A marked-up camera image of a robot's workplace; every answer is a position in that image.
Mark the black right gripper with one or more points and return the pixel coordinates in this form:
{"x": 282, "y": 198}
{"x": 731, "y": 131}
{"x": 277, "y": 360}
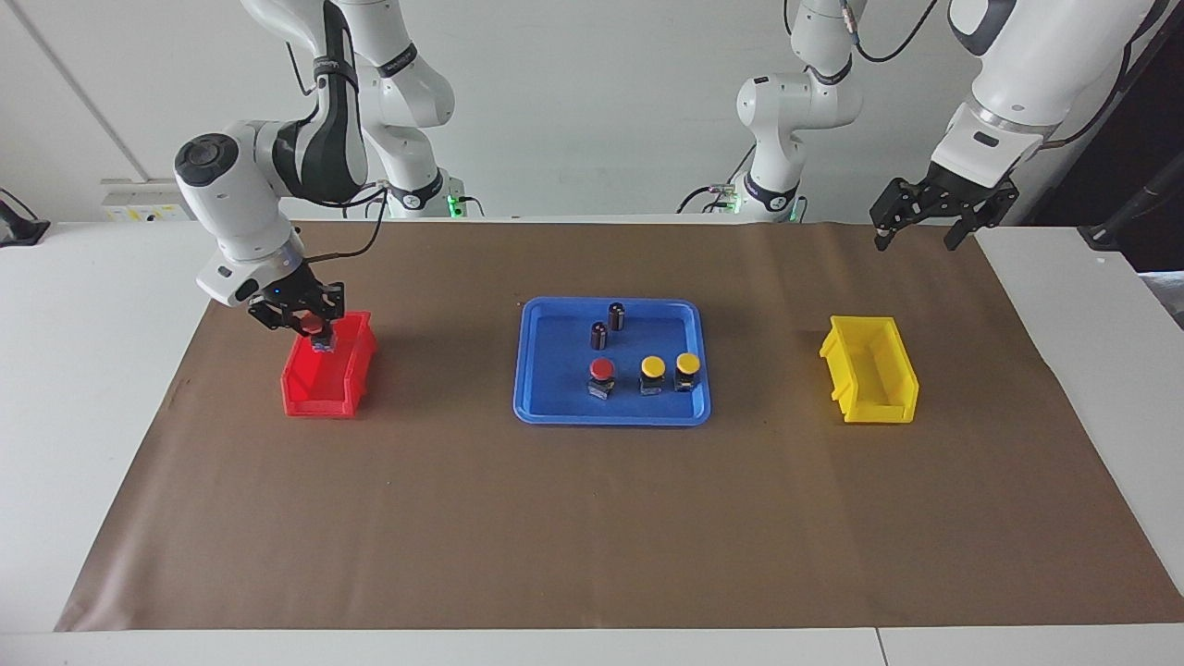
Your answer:
{"x": 296, "y": 296}

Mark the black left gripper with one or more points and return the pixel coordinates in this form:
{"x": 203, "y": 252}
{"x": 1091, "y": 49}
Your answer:
{"x": 953, "y": 196}

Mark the red push button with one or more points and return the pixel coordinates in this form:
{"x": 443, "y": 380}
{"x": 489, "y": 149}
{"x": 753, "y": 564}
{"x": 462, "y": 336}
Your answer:
{"x": 316, "y": 325}
{"x": 602, "y": 371}

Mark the yellow push button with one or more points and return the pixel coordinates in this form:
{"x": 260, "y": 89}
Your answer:
{"x": 652, "y": 368}
{"x": 687, "y": 363}

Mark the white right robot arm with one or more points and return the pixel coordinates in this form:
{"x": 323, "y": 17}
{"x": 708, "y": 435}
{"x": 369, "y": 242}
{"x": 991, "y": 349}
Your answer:
{"x": 231, "y": 185}

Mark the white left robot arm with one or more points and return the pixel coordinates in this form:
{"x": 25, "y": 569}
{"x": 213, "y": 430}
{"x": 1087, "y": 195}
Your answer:
{"x": 1027, "y": 74}

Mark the red plastic bin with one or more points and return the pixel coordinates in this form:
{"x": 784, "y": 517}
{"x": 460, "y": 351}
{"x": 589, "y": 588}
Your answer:
{"x": 324, "y": 388}

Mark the yellow plastic bin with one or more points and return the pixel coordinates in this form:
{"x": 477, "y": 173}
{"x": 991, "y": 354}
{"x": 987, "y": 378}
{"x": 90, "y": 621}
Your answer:
{"x": 874, "y": 370}

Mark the black tripod pole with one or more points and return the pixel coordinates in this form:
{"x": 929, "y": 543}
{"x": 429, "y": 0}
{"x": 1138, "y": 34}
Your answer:
{"x": 1110, "y": 231}

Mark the black cylindrical capacitor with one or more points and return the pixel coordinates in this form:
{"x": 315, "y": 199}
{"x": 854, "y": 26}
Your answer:
{"x": 599, "y": 337}
{"x": 617, "y": 317}

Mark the blue plastic tray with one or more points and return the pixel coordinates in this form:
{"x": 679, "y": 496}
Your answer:
{"x": 647, "y": 338}

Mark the black clamp stand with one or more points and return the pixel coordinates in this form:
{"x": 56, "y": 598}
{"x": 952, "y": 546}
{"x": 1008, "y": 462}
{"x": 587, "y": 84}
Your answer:
{"x": 18, "y": 231}

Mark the brown paper mat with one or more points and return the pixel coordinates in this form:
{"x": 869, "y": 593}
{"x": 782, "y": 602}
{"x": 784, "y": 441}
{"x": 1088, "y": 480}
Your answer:
{"x": 592, "y": 518}

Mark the white wall socket strip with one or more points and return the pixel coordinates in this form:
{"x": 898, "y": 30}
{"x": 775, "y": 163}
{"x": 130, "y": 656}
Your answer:
{"x": 139, "y": 205}

